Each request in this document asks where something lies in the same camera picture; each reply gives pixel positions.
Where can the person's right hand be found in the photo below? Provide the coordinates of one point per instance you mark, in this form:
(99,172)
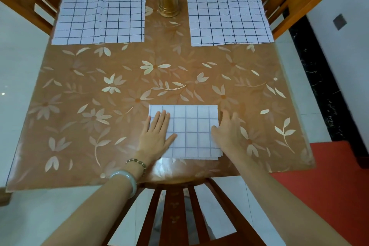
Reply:
(229,136)

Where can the person's left hand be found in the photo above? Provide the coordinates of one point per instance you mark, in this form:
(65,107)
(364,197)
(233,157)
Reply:
(155,142)

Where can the checked placemat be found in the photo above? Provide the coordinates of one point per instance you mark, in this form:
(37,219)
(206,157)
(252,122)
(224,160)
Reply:
(193,127)

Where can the grid cloth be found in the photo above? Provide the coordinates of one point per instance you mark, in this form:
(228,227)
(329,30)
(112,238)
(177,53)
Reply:
(101,6)
(227,9)

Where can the person's left forearm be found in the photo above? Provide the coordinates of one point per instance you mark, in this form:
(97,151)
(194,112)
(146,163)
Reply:
(86,220)

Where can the person's right forearm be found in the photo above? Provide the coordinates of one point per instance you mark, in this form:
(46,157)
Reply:
(282,211)

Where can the wooden dining table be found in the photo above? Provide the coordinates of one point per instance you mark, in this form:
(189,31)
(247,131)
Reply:
(173,181)

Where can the pale green jade bangle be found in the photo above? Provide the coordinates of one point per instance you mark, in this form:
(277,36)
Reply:
(131,179)

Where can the red floor mat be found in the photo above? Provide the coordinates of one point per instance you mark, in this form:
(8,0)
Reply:
(331,191)

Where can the grey wall outlet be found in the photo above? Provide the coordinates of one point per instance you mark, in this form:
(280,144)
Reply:
(340,21)

